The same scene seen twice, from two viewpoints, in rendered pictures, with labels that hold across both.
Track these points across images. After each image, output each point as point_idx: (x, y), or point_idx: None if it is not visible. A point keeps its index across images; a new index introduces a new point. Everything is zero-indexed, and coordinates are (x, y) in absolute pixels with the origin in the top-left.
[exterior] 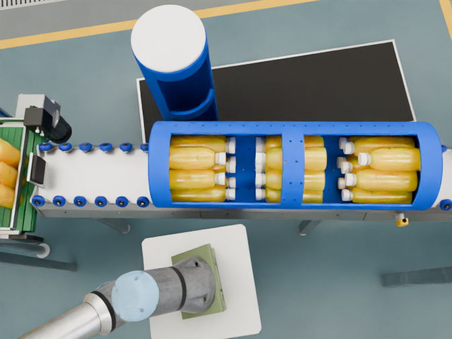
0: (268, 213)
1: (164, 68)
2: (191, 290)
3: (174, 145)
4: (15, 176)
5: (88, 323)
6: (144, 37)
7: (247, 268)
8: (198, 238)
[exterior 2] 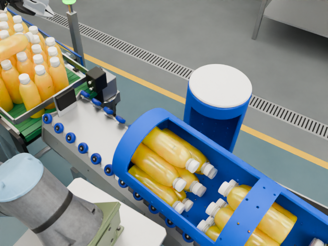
0: None
1: (201, 98)
2: (63, 222)
3: None
4: (50, 95)
5: None
6: (204, 74)
7: None
8: (119, 210)
